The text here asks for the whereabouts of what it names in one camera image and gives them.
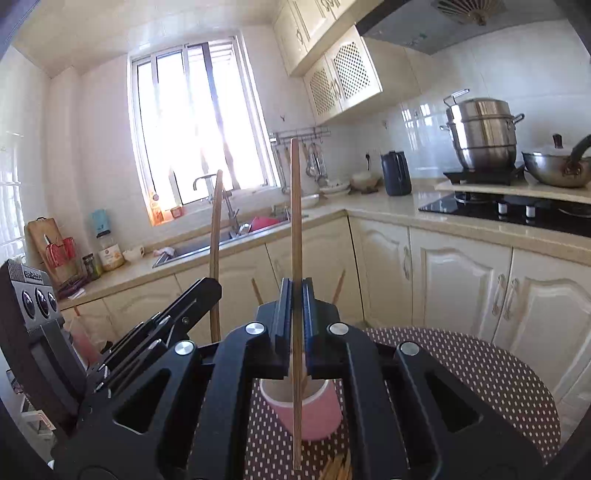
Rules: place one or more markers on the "red plastic basin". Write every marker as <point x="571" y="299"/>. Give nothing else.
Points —
<point x="264" y="223"/>

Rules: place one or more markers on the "light wooden board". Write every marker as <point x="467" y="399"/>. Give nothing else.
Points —
<point x="517" y="188"/>

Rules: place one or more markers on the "grey range hood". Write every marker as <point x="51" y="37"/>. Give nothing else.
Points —
<point x="406" y="25"/>

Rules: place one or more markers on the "pink cup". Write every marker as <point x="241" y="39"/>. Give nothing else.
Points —
<point x="318" y="415"/>

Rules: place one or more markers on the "black glass gas stove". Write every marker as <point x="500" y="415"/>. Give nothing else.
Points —
<point x="471" y="210"/>

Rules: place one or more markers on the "long wooden chopstick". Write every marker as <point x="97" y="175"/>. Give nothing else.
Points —
<point x="296" y="221"/>
<point x="216" y="230"/>
<point x="340" y="287"/>
<point x="256" y="290"/>

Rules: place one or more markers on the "black pot stand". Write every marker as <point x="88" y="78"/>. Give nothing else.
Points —
<point x="480" y="176"/>

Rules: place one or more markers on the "white bowls on counter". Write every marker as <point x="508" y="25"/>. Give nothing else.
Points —
<point x="334" y="187"/>

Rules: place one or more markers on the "metal utensil wall rack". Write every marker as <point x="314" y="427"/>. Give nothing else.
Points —
<point x="300" y="134"/>

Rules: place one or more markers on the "cooking oil bottle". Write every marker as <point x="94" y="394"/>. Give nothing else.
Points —
<point x="111" y="254"/>

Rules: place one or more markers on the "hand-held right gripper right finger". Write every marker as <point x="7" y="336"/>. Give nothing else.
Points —
<point x="308" y="323"/>

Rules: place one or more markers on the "white dish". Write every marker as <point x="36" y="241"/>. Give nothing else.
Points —
<point x="310" y="200"/>

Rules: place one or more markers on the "hanging metal ladle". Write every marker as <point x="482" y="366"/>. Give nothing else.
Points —
<point x="281" y="170"/>

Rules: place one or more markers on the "steel steamer pot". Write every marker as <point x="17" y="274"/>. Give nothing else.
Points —
<point x="482" y="134"/>

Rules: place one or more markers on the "bunch of wooden chopsticks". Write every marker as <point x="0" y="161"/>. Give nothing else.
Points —
<point x="334" y="468"/>

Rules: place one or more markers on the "small white cup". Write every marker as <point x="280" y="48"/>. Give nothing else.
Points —
<point x="134" y="254"/>

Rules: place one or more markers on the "cream base kitchen cabinets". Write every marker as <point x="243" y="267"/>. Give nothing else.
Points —
<point x="461" y="277"/>

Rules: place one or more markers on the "cream upper wall cabinets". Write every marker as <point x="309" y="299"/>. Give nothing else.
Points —
<point x="300" y="32"/>

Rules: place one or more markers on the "steel kitchen sink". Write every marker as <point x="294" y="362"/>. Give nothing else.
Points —
<point x="194" y="249"/>

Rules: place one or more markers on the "black kettle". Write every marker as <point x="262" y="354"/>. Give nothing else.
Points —
<point x="396" y="175"/>

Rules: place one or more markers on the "cream lattice door cabinet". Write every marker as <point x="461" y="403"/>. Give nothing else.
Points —
<point x="344" y="74"/>

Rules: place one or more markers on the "kitchen window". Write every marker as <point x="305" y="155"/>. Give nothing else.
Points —
<point x="194" y="115"/>

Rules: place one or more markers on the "crumpled dish cloth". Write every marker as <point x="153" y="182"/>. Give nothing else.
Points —
<point x="165" y="251"/>

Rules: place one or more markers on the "blue packet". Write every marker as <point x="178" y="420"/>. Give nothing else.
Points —
<point x="100" y="220"/>

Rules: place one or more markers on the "hanging metal spoons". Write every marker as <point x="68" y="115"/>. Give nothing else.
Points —
<point x="315" y="161"/>

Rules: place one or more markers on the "white bowl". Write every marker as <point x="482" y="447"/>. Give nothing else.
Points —
<point x="365" y="181"/>

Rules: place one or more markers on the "wooden cutting board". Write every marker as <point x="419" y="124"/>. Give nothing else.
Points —
<point x="39" y="240"/>

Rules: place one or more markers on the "metal sink faucet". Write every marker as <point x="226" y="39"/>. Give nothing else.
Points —
<point x="229" y="205"/>

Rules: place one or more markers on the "wok lid with brown knob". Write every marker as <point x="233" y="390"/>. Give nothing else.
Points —
<point x="556" y="148"/>

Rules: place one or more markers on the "dark glass jar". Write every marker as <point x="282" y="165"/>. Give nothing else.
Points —
<point x="91" y="266"/>

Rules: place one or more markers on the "brown polka dot tablecloth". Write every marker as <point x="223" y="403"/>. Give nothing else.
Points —
<point x="485" y="392"/>

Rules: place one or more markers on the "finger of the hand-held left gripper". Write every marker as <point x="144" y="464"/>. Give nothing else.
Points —
<point x="194" y="300"/>
<point x="138" y="360"/>

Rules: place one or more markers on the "steel wok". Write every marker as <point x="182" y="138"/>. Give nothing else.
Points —
<point x="554" y="170"/>

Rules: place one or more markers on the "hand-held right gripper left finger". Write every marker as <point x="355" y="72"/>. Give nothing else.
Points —
<point x="286" y="323"/>

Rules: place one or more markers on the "orange bottle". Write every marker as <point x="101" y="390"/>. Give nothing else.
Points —
<point x="156" y="210"/>

